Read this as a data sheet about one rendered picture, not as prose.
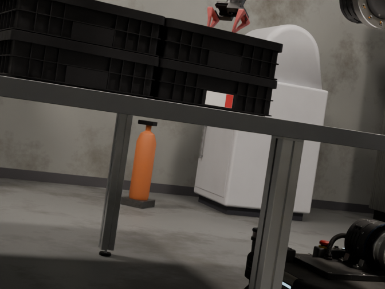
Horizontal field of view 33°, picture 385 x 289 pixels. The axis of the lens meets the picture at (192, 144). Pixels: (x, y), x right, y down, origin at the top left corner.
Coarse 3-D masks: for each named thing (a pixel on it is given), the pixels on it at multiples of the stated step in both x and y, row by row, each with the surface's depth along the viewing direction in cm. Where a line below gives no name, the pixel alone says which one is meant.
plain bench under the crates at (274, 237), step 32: (32, 96) 129; (64, 96) 131; (96, 96) 134; (128, 96) 136; (128, 128) 292; (256, 128) 148; (288, 128) 152; (320, 128) 155; (288, 160) 158; (288, 192) 159; (288, 224) 160; (256, 256) 162; (256, 288) 160
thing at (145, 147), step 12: (144, 120) 461; (144, 132) 461; (144, 144) 458; (144, 156) 458; (144, 168) 459; (132, 180) 462; (144, 180) 460; (132, 192) 461; (144, 192) 461; (132, 204) 457; (144, 204) 456
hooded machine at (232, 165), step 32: (256, 32) 520; (288, 32) 494; (288, 64) 496; (288, 96) 494; (320, 96) 504; (224, 128) 499; (224, 160) 492; (256, 160) 489; (224, 192) 486; (256, 192) 491
